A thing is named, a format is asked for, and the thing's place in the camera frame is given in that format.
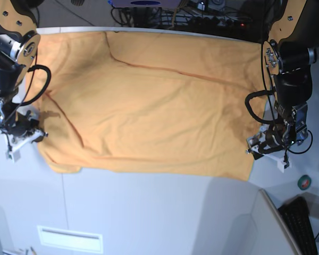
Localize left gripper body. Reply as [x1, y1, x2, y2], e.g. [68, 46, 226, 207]
[248, 124, 291, 159]

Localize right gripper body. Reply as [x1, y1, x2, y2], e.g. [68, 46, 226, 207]
[1, 111, 41, 143]

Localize yellow orange t-shirt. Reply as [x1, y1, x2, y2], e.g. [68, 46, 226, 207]
[35, 31, 263, 181]

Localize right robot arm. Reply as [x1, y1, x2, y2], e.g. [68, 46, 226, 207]
[0, 1, 52, 142]

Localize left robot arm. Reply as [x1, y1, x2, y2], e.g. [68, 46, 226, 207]
[245, 1, 319, 160]

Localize green tape roll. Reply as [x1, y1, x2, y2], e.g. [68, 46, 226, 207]
[297, 175, 312, 191]

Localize black keyboard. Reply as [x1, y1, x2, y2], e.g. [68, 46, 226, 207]
[278, 197, 318, 255]

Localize white partition board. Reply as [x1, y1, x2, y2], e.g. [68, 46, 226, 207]
[250, 189, 301, 255]

